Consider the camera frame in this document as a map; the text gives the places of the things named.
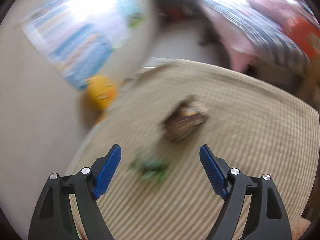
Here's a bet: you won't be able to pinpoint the shoes on floor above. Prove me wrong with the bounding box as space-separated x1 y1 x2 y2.
199 25 220 46

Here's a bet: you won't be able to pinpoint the pink blanket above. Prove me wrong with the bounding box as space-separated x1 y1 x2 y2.
246 0 319 27

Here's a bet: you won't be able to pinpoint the plaid bed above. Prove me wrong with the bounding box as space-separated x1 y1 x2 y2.
199 0 313 81

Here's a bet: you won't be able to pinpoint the orange book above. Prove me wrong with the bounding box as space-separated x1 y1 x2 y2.
282 16 319 60

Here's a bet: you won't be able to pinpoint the blue pinyin wall poster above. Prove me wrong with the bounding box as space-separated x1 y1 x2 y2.
21 0 113 90

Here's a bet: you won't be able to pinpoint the orange fluffy rug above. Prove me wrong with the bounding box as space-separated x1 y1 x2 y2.
292 217 311 240

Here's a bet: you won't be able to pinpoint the dark shelf rack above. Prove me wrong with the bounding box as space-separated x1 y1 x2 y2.
154 0 203 25

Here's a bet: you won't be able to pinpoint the checkered table cloth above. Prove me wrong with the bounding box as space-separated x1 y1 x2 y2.
64 58 320 240

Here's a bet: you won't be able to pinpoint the green small wrapper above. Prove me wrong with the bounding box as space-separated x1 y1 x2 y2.
128 146 169 184

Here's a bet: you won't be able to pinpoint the brown snack wrapper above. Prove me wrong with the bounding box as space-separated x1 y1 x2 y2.
161 94 209 142

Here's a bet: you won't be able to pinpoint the yellow duck toy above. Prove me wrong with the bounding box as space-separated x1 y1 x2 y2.
84 74 118 112

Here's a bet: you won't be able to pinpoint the green bordered poster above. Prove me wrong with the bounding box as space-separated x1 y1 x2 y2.
125 9 146 29

